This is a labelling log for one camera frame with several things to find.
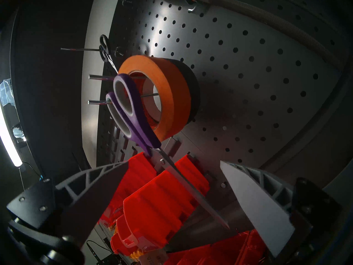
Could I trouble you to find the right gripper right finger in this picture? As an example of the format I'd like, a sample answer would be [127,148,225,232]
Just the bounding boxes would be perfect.
[220,160,341,258]

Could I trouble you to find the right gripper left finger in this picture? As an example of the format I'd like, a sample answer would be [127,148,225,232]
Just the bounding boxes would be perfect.
[7,161,130,245]

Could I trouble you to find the purple handled scissors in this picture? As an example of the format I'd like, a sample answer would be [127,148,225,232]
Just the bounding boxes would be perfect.
[106,73,231,230]

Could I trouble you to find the orange tape roll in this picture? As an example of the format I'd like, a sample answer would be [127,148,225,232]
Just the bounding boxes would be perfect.
[117,55,192,142]

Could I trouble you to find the black tape roll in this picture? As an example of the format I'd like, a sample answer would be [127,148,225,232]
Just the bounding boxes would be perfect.
[165,57,201,124]

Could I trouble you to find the grey pegboard back panel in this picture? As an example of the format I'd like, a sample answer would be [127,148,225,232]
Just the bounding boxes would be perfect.
[97,0,353,232]

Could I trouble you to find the black metal fixture stand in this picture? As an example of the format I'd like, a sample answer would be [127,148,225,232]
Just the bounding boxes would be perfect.
[87,240,123,265]

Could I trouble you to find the white ceiling light strip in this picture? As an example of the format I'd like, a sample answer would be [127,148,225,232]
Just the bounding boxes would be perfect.
[0,102,23,167]

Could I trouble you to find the crumpled clear plastic bag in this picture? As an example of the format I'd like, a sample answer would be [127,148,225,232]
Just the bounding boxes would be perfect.
[12,123,27,143]
[0,78,15,107]

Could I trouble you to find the metal double peg hook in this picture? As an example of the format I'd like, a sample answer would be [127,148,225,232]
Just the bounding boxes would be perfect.
[88,75,160,105]

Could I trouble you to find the grey overhead workbench shelf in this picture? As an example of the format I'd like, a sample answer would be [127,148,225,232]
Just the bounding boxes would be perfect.
[81,0,122,168]

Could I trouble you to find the dark upper shelf board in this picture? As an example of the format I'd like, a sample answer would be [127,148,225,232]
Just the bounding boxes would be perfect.
[11,0,91,171]

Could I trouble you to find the small silver scissors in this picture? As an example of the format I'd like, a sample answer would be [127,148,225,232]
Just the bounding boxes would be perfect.
[99,35,119,73]

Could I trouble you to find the orange black handled file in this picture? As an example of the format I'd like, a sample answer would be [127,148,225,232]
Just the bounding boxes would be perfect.
[149,0,345,70]

